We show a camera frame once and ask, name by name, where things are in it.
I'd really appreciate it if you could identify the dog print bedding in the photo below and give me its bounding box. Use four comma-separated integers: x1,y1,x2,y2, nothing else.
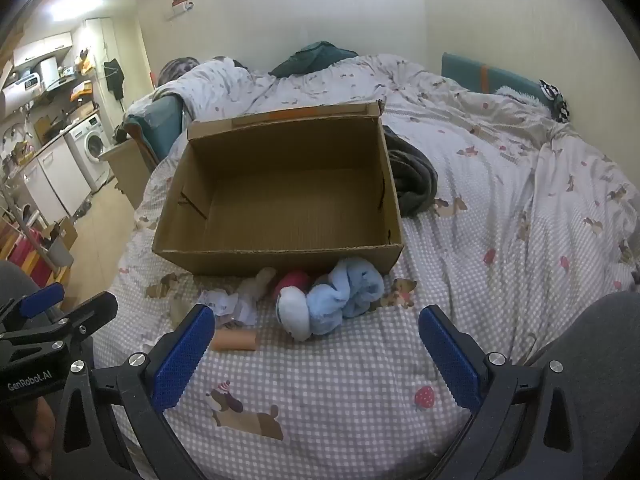
92,54,640,480

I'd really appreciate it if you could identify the brown cardboard box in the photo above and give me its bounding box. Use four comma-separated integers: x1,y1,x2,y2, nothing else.
151,100,405,278

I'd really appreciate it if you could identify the white water heater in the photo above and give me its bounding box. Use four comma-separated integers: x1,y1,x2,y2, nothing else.
0,72,43,116

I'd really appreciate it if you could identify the grey bin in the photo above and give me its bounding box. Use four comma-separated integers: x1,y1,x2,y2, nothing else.
42,225,76,268

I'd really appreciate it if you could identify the pink bag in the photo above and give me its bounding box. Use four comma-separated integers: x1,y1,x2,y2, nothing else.
6,230,53,286

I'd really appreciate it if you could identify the light blue fluffy cloth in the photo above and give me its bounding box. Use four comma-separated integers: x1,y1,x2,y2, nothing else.
306,257,386,338

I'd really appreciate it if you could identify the clear plastic bag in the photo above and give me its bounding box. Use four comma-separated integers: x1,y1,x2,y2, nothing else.
197,287,258,328

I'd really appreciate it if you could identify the black white checkered cloth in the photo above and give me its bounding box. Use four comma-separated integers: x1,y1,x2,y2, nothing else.
539,79,572,123

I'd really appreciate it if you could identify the white washing machine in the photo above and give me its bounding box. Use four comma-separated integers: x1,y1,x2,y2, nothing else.
65,115,112,193

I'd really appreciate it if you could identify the teal headboard cushion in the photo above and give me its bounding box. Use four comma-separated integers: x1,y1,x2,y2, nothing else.
441,51,556,106

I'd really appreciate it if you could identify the person's right leg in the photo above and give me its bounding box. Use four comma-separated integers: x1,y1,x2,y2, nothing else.
527,290,640,480

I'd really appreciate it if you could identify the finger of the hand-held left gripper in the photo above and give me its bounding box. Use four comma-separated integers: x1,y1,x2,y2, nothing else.
0,282,66,334
0,291,119,357

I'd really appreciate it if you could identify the white kitchen cabinet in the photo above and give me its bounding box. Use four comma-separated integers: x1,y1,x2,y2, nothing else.
22,137,93,226
12,31,75,68

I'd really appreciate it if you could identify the black hanging garment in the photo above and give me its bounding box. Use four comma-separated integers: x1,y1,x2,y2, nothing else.
103,58,126,101

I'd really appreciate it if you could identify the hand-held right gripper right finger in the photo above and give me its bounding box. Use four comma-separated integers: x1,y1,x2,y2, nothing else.
418,304,598,480

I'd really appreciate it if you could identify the wooden bedside table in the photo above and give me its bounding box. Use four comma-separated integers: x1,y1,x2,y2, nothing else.
97,137,161,211

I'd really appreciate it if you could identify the red and white sock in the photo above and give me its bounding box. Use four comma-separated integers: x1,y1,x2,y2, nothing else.
272,269,315,343

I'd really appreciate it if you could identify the white kitchen appliance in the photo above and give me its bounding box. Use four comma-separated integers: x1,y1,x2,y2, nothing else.
37,57,60,88

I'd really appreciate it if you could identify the dark green cloth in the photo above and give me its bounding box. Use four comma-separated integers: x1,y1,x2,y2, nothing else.
269,41,360,78

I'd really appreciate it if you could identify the dark grey cloth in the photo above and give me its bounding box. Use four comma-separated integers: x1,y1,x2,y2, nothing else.
382,125,440,218

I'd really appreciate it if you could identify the tan soft cylinder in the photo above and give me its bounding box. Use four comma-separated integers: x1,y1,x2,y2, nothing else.
212,329,258,352

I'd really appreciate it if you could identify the grey patterned pillow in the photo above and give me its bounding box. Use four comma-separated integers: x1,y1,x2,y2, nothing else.
157,57,201,88

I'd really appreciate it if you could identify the teal bed frame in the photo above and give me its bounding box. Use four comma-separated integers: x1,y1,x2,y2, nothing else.
122,95,183,171

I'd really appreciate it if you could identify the person's left leg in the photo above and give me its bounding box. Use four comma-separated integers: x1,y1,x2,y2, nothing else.
0,260,47,311

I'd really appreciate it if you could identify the white fluffy blanket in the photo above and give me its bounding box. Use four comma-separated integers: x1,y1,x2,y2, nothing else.
495,85,543,107

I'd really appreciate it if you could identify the person's leg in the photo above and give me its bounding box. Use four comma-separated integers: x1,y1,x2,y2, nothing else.
0,260,47,311
527,290,640,480

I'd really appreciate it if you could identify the white upper kitchen cabinet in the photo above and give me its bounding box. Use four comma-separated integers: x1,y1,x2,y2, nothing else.
12,31,75,68

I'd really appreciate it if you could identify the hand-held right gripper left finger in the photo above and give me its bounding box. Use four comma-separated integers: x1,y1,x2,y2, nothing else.
50,304,221,480

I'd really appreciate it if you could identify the person's left hand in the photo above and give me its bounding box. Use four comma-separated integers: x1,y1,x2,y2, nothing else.
0,396,56,480

